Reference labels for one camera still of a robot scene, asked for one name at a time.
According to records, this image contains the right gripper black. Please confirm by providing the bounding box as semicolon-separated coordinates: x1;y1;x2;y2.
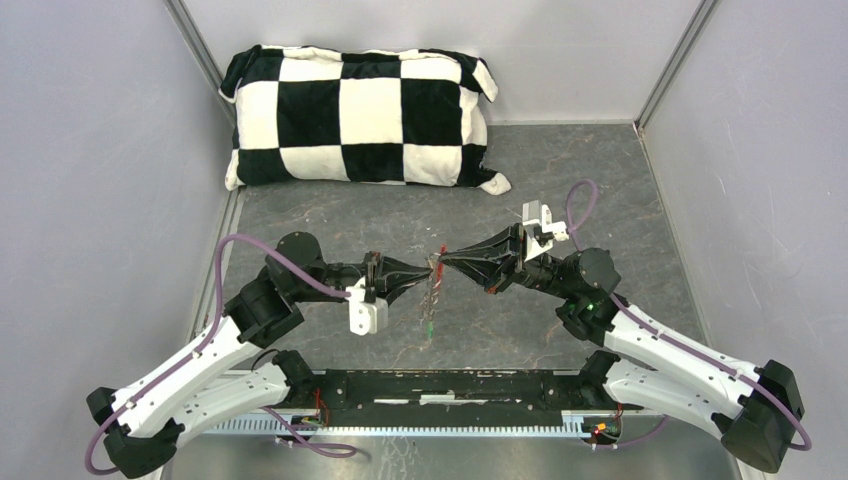
439;222;575;301

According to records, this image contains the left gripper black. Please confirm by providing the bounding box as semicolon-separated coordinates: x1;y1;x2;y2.
292;251;432;311

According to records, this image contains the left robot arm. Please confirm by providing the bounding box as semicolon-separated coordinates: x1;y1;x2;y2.
85;232;432;479

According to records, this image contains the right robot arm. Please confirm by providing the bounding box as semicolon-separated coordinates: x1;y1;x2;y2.
439;224;812;474

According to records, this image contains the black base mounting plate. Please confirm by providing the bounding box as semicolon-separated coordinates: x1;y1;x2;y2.
272;351;620;429

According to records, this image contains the black white checkered pillow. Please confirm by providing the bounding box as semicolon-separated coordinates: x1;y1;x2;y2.
219;44;511;196

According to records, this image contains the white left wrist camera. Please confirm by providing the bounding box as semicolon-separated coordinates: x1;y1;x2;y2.
346;277;389;336

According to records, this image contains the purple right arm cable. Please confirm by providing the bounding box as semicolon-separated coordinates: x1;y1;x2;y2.
564;179;814;452

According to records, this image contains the white slotted cable duct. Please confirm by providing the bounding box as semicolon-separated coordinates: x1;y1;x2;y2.
206;413;599;439

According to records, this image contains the right aluminium frame rail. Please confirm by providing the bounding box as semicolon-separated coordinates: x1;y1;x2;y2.
633;0;720;138

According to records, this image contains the aluminium frame rail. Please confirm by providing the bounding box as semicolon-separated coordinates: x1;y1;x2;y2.
633;0;720;138
164;0;236;127

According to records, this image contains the left aluminium frame rail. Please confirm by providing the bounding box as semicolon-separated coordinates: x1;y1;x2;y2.
164;0;236;127

